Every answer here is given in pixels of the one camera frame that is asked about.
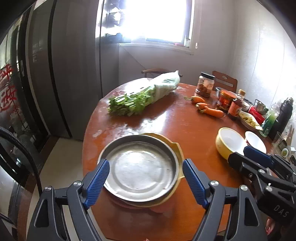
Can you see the grey refrigerator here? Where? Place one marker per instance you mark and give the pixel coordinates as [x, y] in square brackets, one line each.
[59, 65]

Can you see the wrapped celery bundle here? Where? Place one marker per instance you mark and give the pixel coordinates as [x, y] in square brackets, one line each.
[136, 101]

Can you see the black thermos flask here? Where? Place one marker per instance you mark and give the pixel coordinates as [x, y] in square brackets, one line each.
[284, 116]

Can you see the clear glass cup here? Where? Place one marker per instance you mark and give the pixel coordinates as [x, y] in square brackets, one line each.
[277, 140]

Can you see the window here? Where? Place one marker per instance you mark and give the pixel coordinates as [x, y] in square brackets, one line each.
[157, 24]

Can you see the brown sauce bottle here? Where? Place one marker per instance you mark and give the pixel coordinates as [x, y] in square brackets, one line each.
[236, 105]

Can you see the round steel plate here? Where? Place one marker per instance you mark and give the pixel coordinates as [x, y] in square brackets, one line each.
[142, 168]

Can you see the red chili sauce jar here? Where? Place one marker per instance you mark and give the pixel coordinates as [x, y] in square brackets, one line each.
[225, 99]

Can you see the small steel cup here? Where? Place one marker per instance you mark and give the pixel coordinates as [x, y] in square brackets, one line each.
[260, 107]

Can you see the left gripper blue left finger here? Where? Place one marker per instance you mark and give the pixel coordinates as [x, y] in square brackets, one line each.
[48, 221]

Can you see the green drink bottle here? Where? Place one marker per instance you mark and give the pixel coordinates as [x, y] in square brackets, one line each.
[272, 115]

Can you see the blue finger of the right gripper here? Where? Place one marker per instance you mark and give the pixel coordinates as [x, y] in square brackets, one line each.
[275, 163]
[248, 168]

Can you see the yellow bowl white inside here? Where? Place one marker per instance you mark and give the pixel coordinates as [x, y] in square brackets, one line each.
[229, 141]

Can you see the white dish with food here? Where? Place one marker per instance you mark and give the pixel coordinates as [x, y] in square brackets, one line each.
[249, 121]

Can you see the yellow plastic plate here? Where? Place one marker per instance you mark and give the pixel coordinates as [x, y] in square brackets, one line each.
[165, 203]

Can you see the carrot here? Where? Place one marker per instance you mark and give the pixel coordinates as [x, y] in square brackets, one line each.
[201, 106]
[195, 99]
[212, 112]

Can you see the person's hand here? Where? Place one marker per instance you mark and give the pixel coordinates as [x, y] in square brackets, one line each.
[273, 228]

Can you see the near carrot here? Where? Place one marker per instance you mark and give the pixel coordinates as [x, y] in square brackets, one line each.
[212, 112]

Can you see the far carrot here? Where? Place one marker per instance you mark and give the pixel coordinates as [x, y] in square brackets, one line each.
[195, 99]

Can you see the clear jar black lid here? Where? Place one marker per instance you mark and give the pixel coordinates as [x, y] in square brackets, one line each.
[205, 84]

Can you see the red tissue box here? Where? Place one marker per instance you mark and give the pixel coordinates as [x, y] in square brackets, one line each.
[259, 117]

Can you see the middle carrot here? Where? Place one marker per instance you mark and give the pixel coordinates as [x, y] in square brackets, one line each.
[201, 106]

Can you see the glass door red letters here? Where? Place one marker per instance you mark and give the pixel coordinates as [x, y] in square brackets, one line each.
[12, 99]

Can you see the wooden chair back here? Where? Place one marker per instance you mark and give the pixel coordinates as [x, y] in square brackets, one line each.
[224, 81]

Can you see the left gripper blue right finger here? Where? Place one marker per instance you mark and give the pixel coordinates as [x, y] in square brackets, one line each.
[244, 221]

